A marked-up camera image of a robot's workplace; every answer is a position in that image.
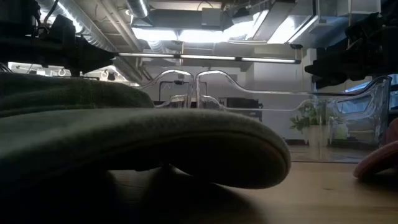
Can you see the clear plastic bin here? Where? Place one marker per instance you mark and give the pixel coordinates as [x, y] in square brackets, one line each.
[357, 109]
[169, 72]

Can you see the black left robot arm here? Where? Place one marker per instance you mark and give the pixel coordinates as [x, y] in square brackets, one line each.
[25, 46]

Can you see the black background cabinet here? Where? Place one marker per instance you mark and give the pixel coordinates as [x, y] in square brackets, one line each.
[239, 105]

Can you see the small green potted plant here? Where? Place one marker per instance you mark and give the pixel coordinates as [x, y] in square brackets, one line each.
[306, 116]

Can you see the silver ventilation duct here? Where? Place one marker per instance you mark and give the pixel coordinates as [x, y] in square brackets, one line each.
[77, 21]

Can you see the long ceiling light strip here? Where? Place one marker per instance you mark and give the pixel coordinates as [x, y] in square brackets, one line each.
[205, 57]

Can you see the maroon cap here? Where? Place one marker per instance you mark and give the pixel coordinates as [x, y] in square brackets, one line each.
[379, 160]

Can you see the dark green cap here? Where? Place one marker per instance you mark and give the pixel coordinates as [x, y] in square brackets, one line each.
[124, 140]

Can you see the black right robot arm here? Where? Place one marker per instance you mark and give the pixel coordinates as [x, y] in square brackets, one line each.
[379, 40]

